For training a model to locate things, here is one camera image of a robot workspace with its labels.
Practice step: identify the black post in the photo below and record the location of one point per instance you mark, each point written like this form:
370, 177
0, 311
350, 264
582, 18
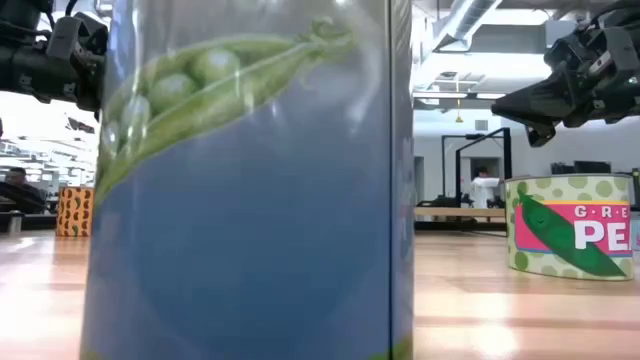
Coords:
636, 190

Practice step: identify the ceiling strip light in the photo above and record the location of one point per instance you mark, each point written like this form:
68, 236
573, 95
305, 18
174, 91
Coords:
490, 96
440, 95

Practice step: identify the square wall vent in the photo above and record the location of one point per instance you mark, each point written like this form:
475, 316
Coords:
481, 125

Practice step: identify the silver ventilation duct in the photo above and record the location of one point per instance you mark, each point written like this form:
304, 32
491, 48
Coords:
467, 22

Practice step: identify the black metal frame rig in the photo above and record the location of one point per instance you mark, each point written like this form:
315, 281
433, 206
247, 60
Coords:
507, 160

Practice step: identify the yellow pendant lamp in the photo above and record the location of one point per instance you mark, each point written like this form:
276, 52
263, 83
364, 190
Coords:
459, 119

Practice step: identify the black background equipment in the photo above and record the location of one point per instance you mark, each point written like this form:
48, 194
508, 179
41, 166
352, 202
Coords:
445, 202

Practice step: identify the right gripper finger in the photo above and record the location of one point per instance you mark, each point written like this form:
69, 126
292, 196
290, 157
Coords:
535, 102
540, 136

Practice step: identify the blue pea pod can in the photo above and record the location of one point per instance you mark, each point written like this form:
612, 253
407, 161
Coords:
250, 225

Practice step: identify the black monitor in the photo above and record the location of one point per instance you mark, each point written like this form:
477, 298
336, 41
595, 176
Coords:
592, 167

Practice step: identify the orange bean print can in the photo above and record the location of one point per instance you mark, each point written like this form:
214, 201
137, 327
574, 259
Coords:
75, 212

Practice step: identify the wooden bench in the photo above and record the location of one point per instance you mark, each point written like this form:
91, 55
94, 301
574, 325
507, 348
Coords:
460, 212

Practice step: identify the green polka dot peas can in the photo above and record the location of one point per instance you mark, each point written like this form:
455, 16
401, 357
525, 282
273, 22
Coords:
555, 200

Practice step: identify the person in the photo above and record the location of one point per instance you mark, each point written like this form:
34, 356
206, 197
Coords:
482, 192
22, 197

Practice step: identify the black hanging sign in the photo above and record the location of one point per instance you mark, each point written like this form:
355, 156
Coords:
81, 126

